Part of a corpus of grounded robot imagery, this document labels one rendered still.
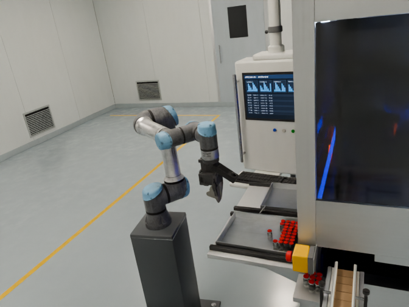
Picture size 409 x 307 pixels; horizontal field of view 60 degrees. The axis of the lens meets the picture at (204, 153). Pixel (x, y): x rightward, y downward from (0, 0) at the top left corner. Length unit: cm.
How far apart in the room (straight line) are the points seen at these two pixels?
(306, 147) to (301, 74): 25
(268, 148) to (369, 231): 119
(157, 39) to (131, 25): 67
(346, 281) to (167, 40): 676
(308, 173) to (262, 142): 116
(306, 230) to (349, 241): 15
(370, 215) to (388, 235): 9
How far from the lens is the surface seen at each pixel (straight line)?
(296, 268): 139
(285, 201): 196
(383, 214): 133
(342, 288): 140
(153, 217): 200
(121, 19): 822
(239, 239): 169
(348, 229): 137
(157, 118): 183
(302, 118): 120
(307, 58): 116
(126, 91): 849
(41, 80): 728
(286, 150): 236
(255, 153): 245
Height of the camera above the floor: 187
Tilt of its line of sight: 22 degrees down
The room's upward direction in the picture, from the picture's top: 7 degrees counter-clockwise
